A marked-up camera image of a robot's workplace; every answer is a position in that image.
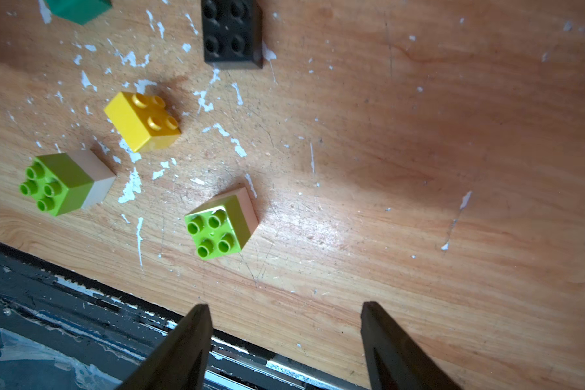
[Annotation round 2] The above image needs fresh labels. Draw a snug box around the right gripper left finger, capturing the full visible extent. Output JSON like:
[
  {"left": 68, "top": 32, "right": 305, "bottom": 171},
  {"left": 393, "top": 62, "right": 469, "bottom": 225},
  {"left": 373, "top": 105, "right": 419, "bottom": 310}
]
[{"left": 118, "top": 304, "right": 213, "bottom": 389}]

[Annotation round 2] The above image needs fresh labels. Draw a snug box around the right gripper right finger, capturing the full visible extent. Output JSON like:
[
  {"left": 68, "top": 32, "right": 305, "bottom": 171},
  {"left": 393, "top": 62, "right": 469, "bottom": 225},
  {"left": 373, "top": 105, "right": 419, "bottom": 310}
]
[{"left": 361, "top": 302, "right": 460, "bottom": 390}]

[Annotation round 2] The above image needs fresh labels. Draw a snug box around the lime lego brick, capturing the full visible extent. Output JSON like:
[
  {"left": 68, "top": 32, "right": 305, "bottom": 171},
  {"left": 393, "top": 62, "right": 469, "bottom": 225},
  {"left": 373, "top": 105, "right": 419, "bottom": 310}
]
[
  {"left": 184, "top": 195, "right": 253, "bottom": 260},
  {"left": 19, "top": 154, "right": 94, "bottom": 217}
]

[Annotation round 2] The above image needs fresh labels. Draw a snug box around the yellow lego brick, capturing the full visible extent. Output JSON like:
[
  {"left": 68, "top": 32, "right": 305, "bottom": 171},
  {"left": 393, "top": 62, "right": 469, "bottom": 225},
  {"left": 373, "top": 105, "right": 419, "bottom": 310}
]
[{"left": 104, "top": 92, "right": 181, "bottom": 153}]

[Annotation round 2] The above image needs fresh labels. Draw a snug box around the white lego brick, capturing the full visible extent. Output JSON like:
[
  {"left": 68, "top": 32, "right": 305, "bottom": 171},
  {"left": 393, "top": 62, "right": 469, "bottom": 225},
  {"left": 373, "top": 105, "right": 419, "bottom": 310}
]
[{"left": 191, "top": 186, "right": 258, "bottom": 235}]

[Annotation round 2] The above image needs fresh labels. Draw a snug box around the black lego brick near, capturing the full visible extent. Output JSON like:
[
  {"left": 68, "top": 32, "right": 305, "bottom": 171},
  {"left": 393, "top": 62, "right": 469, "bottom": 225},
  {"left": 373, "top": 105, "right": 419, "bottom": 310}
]
[{"left": 201, "top": 0, "right": 263, "bottom": 70}]

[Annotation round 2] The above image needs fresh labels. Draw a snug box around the dark green lego brick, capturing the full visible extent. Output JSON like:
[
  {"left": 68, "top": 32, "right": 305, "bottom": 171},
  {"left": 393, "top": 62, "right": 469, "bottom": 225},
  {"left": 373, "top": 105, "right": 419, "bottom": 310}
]
[{"left": 46, "top": 0, "right": 112, "bottom": 25}]

